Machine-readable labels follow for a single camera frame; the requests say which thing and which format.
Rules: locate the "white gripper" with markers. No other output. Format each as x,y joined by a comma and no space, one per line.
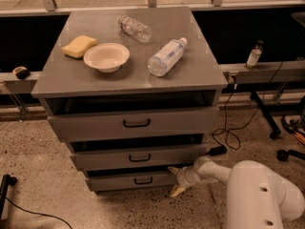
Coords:
184,176

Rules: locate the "grey bottom drawer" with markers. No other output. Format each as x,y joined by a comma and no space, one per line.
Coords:
131,181

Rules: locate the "grey drawer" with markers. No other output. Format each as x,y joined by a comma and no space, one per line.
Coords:
133,124
131,181
137,157

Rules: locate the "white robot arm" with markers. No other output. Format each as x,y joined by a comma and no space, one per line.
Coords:
257,197

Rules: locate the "grey middle drawer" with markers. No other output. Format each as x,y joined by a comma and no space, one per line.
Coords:
137,157

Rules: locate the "grey top drawer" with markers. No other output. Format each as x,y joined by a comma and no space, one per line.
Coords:
133,124

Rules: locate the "grey drawer cabinet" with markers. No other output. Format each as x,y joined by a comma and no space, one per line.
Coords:
69,87

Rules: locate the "black power adapter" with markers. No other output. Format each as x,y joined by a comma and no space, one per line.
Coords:
216,151

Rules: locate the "labelled clear water bottle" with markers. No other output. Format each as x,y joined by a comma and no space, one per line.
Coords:
162,62

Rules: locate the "person's sneaker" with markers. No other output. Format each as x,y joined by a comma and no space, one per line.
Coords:
293,127

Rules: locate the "white paper bowl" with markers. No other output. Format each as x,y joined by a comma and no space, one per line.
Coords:
107,57

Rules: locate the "small bottle on ledge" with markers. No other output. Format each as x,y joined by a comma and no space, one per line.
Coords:
255,54

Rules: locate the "clear crumpled plastic bottle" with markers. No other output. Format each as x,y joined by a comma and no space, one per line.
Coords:
135,29

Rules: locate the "yellow sponge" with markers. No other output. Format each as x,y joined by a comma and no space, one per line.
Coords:
78,46

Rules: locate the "black stand bottom left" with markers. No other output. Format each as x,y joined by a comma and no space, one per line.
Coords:
7,181

